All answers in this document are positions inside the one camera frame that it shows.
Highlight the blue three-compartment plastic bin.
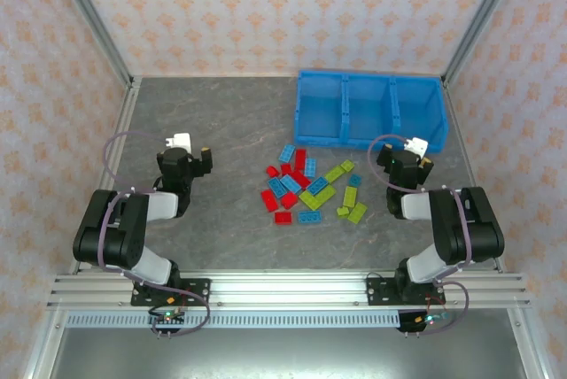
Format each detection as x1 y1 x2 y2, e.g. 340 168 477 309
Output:
292 69 449 155

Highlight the small circuit board with LED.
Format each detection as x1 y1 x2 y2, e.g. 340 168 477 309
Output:
414 313 453 325
148 307 186 326

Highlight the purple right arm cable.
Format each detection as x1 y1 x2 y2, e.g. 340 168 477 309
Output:
367 133 471 336

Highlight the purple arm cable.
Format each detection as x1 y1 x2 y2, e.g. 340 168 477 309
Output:
96 130 212 338
367 133 471 336

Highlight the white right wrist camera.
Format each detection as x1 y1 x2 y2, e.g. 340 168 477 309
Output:
403 136 430 155

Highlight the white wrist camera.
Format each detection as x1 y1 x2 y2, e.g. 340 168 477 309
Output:
403 136 430 155
164 132 194 154

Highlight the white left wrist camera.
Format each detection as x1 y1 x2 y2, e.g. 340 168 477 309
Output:
164 132 194 154

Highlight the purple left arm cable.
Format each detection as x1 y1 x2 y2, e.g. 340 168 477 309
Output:
96 130 212 338

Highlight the aluminium side rail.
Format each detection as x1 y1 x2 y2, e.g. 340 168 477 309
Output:
441 80 507 274
68 77 144 275

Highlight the thin aluminium cross rail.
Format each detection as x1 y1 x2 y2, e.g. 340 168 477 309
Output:
130 72 302 80

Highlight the wide aluminium mounting rail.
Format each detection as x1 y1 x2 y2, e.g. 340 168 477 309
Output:
46 268 535 310

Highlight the aluminium frame post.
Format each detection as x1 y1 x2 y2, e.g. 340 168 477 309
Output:
441 0 532 88
46 0 136 88

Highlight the grey slotted cable duct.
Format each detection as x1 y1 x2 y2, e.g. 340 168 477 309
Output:
65 311 402 330

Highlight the aluminium frame leg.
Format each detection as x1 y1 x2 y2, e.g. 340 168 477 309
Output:
506 307 557 379
21 307 70 379

